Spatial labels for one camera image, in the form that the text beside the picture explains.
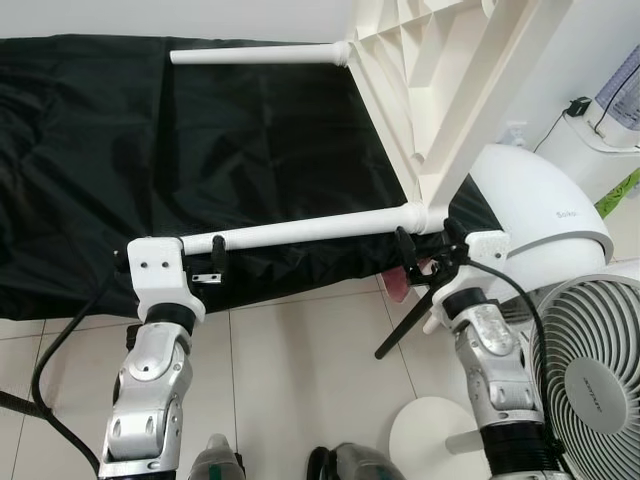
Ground white round fan with grille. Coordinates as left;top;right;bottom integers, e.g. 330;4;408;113
528;275;640;480

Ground black tower appliance cable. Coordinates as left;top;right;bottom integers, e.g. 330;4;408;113
588;60;640;138

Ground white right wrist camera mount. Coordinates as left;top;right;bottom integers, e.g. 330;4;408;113
425;230;511;336

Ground black tablecloth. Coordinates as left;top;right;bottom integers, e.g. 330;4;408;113
0;35;501;321

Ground grey robot leg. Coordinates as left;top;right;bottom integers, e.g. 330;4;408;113
190;435;246;480
305;445;406;480

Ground black wall power cable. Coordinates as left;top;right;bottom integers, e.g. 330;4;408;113
530;110;576;156

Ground white tower appliance with grille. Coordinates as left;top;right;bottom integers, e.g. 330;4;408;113
535;45;640;206

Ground green patterned stick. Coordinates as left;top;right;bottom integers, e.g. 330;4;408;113
597;168;640;216

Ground black metal table leg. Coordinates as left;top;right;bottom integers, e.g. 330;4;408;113
375;285;438;359
0;390;41;416

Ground white plastic children table top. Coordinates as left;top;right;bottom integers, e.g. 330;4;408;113
345;0;549;236

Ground grey robot left leg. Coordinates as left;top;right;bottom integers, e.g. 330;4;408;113
190;435;246;480

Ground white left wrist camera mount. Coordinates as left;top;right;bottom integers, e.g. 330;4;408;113
125;237;206;323

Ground black power plug adapter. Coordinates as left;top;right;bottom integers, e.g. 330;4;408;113
565;96;593;119

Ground grey robot right leg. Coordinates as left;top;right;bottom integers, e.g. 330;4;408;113
305;445;406;480

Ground white plastic table leg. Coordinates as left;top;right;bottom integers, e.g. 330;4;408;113
180;203;426;256
170;40;353;68

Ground white round stand base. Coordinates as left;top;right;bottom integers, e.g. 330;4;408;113
388;397;493;480

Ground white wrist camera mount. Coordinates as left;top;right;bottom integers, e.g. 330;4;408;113
425;230;511;336
125;237;206;323

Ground pink cloth piece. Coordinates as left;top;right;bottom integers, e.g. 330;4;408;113
385;258;436;301

